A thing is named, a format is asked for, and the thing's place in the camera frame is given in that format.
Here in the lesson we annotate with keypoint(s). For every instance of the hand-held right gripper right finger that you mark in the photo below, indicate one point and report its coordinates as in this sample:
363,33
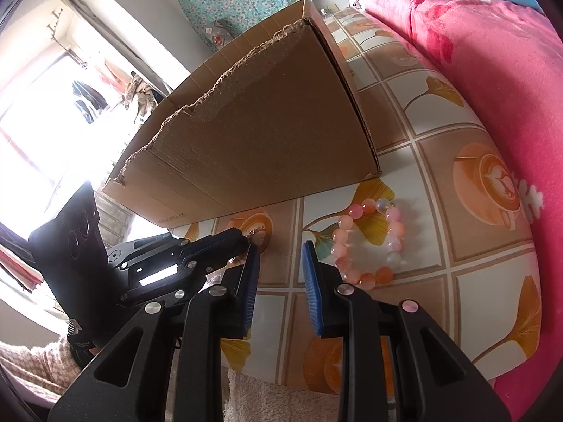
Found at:
313,290

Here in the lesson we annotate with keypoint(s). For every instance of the brown cardboard box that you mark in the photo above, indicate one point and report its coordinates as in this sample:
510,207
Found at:
264,140

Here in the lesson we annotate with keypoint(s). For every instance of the white wall socket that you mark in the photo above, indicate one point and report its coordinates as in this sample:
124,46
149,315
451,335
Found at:
329,9

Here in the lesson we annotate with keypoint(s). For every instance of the patterned grey cushion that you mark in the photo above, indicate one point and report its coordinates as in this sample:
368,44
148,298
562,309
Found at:
218,33

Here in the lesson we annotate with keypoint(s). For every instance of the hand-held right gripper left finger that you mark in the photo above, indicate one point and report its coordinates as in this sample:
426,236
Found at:
248,290

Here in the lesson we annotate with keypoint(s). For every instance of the pink floral blanket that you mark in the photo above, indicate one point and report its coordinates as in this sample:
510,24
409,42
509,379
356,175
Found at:
506,74

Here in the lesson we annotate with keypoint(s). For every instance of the hanging clothes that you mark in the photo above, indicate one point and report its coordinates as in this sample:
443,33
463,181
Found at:
136,92

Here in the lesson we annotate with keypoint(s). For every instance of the person's left forearm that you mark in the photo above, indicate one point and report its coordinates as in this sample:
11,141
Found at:
35,369

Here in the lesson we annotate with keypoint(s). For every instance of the white fuzzy cloth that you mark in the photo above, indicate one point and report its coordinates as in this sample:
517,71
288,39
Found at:
281,400

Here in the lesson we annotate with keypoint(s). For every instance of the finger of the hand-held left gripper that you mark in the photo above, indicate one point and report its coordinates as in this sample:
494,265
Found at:
211,241
184,279

